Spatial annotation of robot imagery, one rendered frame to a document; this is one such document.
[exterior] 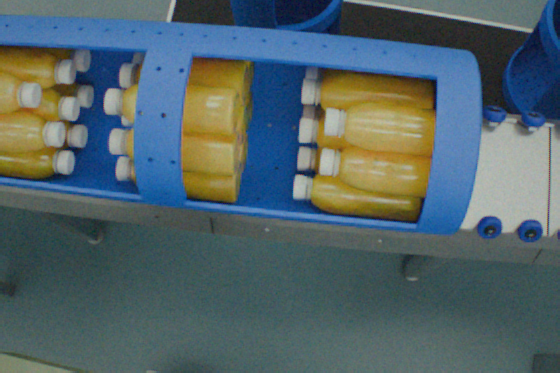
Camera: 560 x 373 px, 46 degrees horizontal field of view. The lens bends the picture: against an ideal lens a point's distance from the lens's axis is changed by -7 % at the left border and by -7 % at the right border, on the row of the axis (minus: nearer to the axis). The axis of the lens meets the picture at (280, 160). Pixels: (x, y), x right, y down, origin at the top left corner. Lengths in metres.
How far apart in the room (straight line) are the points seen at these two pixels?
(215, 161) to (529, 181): 0.57
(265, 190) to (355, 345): 1.04
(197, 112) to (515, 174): 0.59
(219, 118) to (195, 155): 0.07
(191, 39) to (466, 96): 0.39
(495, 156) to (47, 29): 0.79
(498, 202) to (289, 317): 1.02
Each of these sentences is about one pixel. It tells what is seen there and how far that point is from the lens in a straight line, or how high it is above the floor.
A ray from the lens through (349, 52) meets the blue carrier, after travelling 1.00.
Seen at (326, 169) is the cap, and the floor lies 1.11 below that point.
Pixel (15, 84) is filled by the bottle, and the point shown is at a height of 1.17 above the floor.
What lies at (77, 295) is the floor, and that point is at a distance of 2.24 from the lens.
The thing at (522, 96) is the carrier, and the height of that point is 0.16.
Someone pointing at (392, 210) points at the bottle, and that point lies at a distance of 1.09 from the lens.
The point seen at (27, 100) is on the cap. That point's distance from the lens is 1.11.
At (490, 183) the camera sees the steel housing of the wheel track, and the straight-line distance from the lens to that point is 1.27.
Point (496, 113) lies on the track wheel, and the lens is 1.25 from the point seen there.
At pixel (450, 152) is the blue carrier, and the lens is 0.96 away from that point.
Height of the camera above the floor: 2.12
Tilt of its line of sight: 75 degrees down
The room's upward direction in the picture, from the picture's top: 8 degrees counter-clockwise
